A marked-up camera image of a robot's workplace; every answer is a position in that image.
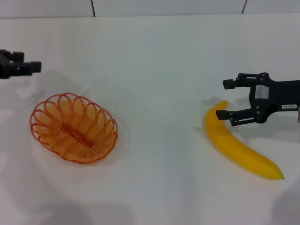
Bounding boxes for orange plastic woven basket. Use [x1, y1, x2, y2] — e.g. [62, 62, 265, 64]
[30, 92, 119, 165]

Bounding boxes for yellow banana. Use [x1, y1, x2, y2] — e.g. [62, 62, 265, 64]
[205, 100, 285, 180]

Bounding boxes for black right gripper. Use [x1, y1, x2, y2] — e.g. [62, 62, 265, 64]
[216, 72, 300, 128]

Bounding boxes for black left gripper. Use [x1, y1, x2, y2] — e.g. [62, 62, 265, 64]
[0, 49, 42, 80]

